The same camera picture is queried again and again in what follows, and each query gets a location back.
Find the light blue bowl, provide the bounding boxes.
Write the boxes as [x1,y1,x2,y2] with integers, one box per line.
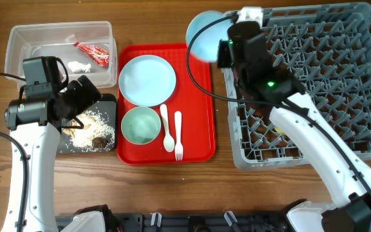
[185,10,232,63]

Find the mint green bowl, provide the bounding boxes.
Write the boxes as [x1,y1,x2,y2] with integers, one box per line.
[120,106,162,145]

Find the yellow plastic cup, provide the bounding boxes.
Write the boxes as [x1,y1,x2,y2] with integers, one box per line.
[274,127,285,135]

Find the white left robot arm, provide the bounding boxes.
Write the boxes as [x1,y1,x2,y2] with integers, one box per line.
[2,75,102,231]

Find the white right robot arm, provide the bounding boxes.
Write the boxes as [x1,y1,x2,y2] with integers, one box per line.
[218,40,371,231]

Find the black food waste tray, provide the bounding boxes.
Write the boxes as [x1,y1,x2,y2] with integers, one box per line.
[57,93,117,153]

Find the clear plastic waste bin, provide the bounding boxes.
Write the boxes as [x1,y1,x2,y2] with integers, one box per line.
[5,21,117,88]

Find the grey plastic dishwasher rack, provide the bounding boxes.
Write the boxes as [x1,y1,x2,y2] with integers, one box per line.
[228,2,371,170]

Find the spilled white rice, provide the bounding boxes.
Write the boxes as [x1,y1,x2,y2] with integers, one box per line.
[61,110,115,153]

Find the crumpled white tissue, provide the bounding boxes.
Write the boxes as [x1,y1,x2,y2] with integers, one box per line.
[67,61,91,73]

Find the brown food scrap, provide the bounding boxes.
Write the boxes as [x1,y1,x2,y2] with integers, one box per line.
[91,137,108,149]

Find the red snack wrapper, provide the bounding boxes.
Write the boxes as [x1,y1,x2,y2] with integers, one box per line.
[73,42,109,68]

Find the light blue plate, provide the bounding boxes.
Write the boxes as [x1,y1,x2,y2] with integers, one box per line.
[119,55,176,107]

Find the red plastic tray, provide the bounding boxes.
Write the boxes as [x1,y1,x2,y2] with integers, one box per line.
[117,43,216,165]

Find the white plastic spoon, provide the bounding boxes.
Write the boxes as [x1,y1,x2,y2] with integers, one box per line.
[160,104,175,152]

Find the white plastic fork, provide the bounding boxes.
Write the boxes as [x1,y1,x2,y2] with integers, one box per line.
[175,111,184,161]

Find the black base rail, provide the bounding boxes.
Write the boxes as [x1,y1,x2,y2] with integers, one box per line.
[114,211,294,232]

